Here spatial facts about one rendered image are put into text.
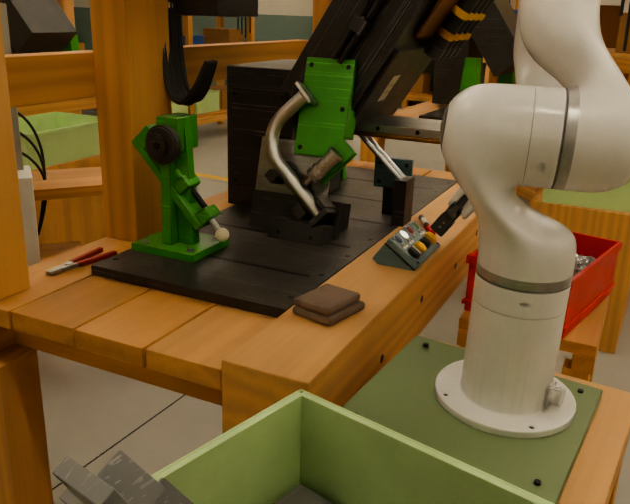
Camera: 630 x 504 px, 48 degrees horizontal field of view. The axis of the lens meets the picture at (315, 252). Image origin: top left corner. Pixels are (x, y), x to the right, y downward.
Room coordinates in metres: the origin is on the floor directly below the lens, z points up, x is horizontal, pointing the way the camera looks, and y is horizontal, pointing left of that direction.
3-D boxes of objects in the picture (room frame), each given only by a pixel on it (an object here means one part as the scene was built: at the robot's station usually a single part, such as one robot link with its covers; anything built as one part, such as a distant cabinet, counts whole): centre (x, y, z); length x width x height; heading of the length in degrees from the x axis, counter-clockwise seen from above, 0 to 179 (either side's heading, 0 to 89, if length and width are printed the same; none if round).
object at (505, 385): (0.86, -0.27, 0.96); 0.19 x 0.19 x 0.18
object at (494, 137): (0.86, -0.24, 1.18); 0.19 x 0.12 x 0.24; 76
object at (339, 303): (1.07, -0.03, 0.91); 0.10 x 0.08 x 0.03; 142
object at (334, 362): (1.54, -0.25, 0.82); 1.50 x 0.14 x 0.15; 155
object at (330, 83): (1.57, -0.02, 1.17); 0.13 x 0.12 x 0.20; 155
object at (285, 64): (1.82, 0.08, 1.07); 0.30 x 0.18 x 0.34; 155
